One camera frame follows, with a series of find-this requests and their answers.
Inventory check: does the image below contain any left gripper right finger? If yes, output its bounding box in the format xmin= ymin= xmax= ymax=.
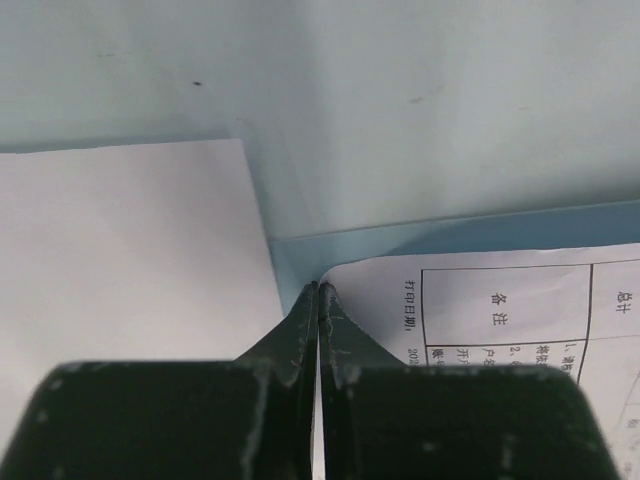
xmin=319 ymin=283 xmax=618 ymax=479

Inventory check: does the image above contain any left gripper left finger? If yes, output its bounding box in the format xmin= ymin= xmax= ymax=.
xmin=12 ymin=283 xmax=319 ymax=479

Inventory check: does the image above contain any light blue clipboard folder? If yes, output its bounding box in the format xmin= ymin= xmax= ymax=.
xmin=270 ymin=200 xmax=639 ymax=313

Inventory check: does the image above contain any white paper sheet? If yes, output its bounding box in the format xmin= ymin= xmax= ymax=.
xmin=1 ymin=140 xmax=282 ymax=388

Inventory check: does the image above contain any printed paper sheet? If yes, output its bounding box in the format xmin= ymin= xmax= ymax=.
xmin=324 ymin=244 xmax=639 ymax=479

